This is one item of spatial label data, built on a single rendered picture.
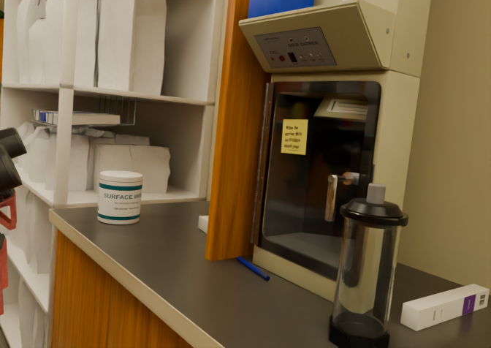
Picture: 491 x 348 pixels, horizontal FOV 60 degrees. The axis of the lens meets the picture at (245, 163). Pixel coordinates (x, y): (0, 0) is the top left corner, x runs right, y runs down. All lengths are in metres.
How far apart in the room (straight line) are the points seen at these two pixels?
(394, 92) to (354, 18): 0.17
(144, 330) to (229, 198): 0.36
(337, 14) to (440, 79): 0.54
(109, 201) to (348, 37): 0.86
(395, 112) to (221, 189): 0.45
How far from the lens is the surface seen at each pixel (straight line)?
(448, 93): 1.26
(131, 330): 1.09
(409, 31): 0.90
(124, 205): 1.36
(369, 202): 0.73
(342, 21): 0.81
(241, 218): 1.11
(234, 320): 0.81
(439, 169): 1.26
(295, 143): 0.95
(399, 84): 0.87
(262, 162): 1.03
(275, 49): 0.96
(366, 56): 0.82
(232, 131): 1.05
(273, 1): 0.93
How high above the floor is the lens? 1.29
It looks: 6 degrees down
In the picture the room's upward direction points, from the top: 6 degrees clockwise
